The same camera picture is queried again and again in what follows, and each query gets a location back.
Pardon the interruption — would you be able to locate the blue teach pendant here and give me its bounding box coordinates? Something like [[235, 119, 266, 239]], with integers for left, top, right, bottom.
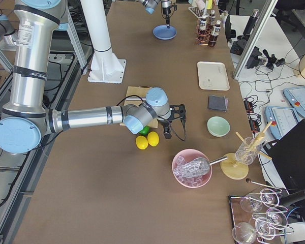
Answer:
[[264, 106, 302, 139], [283, 86, 305, 118]]

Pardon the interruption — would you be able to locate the white plastic cup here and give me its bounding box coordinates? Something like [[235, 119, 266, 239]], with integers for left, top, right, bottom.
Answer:
[[195, 0, 206, 10]]

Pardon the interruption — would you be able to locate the steel muddler black tip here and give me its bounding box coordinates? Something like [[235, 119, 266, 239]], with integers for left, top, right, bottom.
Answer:
[[126, 95, 146, 100]]

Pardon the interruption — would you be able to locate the mint green bowl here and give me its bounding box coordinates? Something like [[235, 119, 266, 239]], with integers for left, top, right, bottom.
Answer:
[[207, 116, 230, 137]]

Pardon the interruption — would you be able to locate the copper wire bottle rack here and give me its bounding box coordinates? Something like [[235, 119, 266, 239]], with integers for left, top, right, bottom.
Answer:
[[196, 18, 216, 47]]

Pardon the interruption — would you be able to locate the wooden cup tree stand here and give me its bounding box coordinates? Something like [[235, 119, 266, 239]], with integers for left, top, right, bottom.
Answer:
[[220, 121, 275, 180]]

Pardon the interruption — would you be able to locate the yellow green plastic cup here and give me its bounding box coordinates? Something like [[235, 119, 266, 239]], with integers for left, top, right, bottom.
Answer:
[[206, 0, 214, 9]]

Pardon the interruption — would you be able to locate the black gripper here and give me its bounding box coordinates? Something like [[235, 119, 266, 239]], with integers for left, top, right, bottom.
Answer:
[[162, 6, 177, 28], [159, 119, 172, 139]]

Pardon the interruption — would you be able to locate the green lime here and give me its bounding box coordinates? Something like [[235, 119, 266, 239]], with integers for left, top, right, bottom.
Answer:
[[139, 126, 150, 136]]

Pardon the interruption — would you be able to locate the steel ice scoop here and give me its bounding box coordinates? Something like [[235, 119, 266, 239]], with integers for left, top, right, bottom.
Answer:
[[185, 156, 228, 177]]

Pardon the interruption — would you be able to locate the pink bowl of ice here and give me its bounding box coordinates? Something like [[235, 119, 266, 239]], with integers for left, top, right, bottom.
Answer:
[[172, 149, 212, 188]]

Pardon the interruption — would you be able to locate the whole yellow lemon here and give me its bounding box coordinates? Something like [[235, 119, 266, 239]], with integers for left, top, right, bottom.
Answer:
[[147, 131, 160, 147], [136, 136, 148, 150]]

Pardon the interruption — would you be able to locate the white wire cup rack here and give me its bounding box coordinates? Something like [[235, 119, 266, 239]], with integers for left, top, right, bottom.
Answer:
[[188, 6, 208, 19]]

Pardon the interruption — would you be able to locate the wine glass tray rack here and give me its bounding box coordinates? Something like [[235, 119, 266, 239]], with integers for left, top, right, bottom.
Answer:
[[232, 178, 294, 243]]

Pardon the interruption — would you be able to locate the bamboo cutting board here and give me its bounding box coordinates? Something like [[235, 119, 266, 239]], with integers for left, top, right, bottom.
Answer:
[[119, 86, 159, 129]]

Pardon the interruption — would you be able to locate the cream rabbit tray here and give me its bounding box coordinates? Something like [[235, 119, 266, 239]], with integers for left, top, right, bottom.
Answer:
[[197, 62, 230, 91]]

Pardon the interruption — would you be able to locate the blue plate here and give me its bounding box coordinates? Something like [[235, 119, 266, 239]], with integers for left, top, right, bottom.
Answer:
[[152, 25, 177, 40]]

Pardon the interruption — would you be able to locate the dark tea bottle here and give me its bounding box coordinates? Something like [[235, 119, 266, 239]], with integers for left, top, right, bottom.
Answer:
[[208, 10, 216, 29], [208, 20, 221, 47], [197, 16, 208, 44]]

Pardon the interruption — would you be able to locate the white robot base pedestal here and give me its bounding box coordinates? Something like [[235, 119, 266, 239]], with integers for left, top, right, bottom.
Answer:
[[81, 1, 126, 84]]

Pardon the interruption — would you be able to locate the grey folded cloth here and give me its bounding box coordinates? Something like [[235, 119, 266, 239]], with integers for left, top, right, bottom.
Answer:
[[208, 95, 228, 112]]

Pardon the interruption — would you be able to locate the clear glass cup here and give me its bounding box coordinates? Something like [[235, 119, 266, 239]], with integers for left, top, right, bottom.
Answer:
[[235, 137, 262, 165]]

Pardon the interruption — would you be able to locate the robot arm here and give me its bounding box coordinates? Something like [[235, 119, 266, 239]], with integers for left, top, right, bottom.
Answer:
[[138, 0, 177, 28], [0, 1, 171, 154]]

